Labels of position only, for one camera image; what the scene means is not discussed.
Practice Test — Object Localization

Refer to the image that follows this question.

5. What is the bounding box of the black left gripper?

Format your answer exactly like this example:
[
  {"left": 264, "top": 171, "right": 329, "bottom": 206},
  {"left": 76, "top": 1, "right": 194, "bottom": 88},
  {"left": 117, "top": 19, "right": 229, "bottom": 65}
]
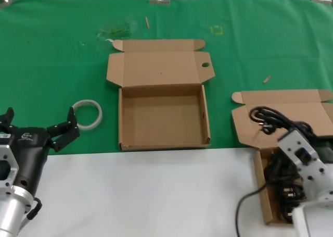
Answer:
[{"left": 0, "top": 106, "right": 81, "bottom": 196}]

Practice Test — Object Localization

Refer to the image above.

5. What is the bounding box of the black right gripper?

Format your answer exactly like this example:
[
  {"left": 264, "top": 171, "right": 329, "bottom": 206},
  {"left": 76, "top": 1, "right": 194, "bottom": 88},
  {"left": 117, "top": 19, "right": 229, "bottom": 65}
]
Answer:
[{"left": 312, "top": 135, "right": 333, "bottom": 165}]

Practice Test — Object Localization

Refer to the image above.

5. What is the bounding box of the black power cord with plug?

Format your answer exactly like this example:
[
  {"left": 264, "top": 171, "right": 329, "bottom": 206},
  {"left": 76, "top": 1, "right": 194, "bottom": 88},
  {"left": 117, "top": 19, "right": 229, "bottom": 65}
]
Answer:
[{"left": 249, "top": 106, "right": 317, "bottom": 136}]

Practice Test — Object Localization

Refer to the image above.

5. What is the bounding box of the empty brown cardboard box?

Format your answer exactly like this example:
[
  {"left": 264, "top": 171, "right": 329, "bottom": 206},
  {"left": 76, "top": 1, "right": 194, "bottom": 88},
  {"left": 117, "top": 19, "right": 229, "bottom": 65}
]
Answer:
[{"left": 106, "top": 39, "right": 216, "bottom": 152}]

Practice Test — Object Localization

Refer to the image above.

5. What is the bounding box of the green table cloth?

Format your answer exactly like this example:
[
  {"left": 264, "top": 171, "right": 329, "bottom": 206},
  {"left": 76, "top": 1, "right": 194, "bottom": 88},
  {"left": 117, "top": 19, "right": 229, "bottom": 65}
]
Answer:
[{"left": 0, "top": 0, "right": 333, "bottom": 154}]

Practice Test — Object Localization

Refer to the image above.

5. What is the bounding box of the clear adhesive tape roll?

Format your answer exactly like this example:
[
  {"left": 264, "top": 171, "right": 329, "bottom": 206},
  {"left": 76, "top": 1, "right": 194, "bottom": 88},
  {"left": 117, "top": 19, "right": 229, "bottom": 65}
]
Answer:
[{"left": 71, "top": 99, "right": 103, "bottom": 131}]

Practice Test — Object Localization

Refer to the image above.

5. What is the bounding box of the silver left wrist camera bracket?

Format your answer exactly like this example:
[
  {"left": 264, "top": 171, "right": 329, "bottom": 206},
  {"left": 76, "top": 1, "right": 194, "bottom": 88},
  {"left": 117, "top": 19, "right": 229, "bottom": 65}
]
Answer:
[{"left": 0, "top": 144, "right": 20, "bottom": 196}]

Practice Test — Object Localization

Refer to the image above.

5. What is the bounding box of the pile of black power cords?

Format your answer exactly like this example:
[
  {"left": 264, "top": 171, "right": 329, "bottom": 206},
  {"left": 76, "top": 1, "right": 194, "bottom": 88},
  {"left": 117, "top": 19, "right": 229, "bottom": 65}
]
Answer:
[{"left": 262, "top": 148, "right": 308, "bottom": 223}]

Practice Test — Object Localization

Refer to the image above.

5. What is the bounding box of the cardboard box holding cables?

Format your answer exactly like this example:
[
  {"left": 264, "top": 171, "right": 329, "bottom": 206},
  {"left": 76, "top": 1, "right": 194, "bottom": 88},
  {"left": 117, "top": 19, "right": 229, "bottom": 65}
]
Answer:
[{"left": 230, "top": 89, "right": 333, "bottom": 225}]

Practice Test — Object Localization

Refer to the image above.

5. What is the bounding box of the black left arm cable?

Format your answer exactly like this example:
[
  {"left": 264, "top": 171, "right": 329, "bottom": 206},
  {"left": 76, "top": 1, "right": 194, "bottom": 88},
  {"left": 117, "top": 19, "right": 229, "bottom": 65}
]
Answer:
[{"left": 25, "top": 196, "right": 43, "bottom": 221}]

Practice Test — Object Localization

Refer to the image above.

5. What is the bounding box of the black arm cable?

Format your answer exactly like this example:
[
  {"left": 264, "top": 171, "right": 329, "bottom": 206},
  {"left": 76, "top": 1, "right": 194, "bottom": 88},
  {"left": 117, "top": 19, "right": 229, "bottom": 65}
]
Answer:
[
  {"left": 25, "top": 196, "right": 43, "bottom": 221},
  {"left": 235, "top": 186, "right": 267, "bottom": 237}
]

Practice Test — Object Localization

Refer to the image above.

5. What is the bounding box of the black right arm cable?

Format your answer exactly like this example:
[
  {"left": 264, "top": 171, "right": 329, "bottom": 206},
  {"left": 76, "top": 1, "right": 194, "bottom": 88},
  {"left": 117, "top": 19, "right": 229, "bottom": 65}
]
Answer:
[{"left": 235, "top": 186, "right": 267, "bottom": 237}]

